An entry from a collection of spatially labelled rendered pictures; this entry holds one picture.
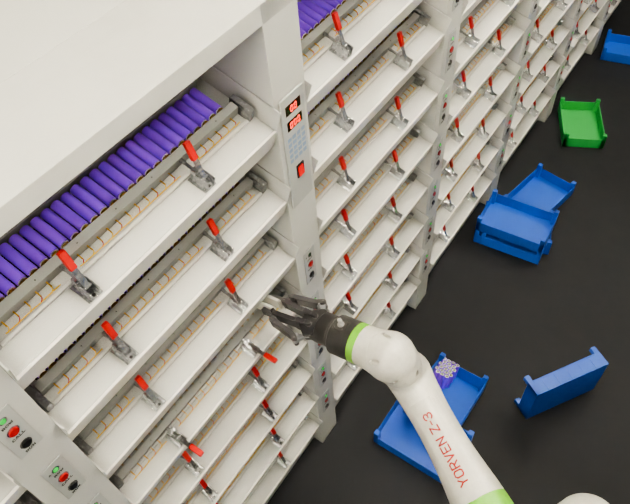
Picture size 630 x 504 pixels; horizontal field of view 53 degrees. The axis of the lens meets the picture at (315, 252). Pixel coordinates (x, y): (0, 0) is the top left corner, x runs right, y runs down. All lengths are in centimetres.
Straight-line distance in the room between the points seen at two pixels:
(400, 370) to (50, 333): 68
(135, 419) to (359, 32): 91
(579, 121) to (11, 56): 306
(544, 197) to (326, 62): 206
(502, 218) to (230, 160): 200
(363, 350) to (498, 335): 142
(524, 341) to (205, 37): 203
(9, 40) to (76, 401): 58
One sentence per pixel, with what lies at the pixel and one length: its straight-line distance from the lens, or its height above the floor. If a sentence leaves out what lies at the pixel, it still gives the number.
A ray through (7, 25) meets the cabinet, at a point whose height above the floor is 175.
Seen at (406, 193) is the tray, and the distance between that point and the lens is 210.
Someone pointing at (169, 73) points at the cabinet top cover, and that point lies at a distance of 93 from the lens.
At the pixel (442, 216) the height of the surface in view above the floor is 37.
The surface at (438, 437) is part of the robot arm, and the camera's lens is 138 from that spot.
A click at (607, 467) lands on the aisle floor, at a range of 256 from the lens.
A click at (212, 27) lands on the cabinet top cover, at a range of 101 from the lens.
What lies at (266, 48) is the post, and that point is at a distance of 108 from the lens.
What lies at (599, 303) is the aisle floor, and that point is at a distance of 290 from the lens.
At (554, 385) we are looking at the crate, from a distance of 241.
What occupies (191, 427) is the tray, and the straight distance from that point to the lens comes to 150.
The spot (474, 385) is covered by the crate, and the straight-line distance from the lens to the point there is 256.
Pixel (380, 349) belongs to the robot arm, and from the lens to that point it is 131.
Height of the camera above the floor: 227
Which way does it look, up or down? 51 degrees down
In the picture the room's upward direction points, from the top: 6 degrees counter-clockwise
